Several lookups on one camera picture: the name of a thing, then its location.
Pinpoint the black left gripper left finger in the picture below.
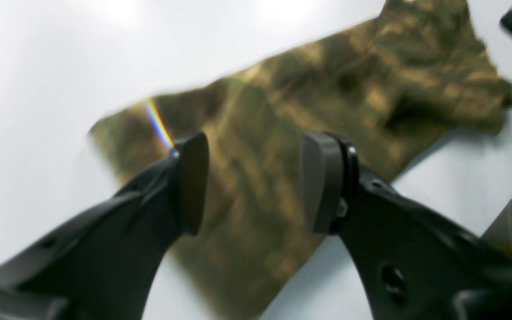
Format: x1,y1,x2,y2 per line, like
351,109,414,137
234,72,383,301
0,132,209,320

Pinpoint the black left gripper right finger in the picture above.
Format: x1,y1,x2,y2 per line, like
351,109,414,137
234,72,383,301
300,132,512,320

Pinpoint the camouflage brown green T-shirt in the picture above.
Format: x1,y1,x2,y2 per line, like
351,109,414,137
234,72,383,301
89,0,512,320

